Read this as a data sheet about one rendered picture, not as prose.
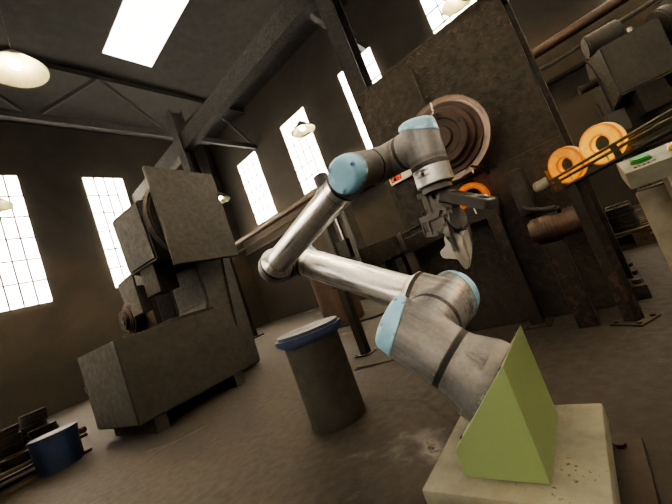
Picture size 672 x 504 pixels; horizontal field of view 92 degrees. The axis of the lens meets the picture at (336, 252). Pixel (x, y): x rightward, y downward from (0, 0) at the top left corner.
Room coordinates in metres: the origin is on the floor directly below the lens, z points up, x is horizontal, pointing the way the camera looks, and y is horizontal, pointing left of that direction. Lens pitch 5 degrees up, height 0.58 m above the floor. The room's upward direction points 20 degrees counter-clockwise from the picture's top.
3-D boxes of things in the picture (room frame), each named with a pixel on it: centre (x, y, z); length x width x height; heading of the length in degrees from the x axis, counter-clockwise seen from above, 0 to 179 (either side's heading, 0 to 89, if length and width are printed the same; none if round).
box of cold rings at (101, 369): (2.97, 1.77, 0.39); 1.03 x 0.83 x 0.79; 146
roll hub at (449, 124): (1.74, -0.76, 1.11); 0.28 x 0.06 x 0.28; 52
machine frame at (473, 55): (2.16, -1.09, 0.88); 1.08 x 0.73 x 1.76; 52
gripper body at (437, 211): (0.79, -0.28, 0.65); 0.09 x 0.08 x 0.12; 38
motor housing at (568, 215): (1.51, -1.00, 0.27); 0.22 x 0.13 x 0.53; 52
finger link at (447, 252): (0.79, -0.26, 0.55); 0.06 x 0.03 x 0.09; 38
